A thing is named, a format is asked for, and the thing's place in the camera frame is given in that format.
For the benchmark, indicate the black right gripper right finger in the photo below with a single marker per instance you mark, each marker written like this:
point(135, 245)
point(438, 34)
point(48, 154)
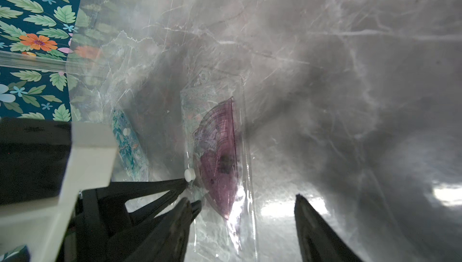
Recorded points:
point(318, 241)

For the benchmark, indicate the purple protractor ruler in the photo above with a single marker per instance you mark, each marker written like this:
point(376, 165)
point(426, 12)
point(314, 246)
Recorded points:
point(215, 156)

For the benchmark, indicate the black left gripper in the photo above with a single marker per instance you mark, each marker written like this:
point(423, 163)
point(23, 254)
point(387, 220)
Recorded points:
point(32, 161)

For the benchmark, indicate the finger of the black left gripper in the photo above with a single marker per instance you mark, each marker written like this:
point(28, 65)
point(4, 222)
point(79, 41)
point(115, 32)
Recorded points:
point(109, 202)
point(150, 224)

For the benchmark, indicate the clear plastic ruler set pouch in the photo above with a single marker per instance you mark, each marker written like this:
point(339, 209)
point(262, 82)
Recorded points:
point(214, 239)

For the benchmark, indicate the teal ruler set pouch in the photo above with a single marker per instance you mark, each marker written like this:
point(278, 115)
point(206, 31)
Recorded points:
point(133, 158)

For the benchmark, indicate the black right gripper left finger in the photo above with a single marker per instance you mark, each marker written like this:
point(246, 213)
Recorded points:
point(166, 243)

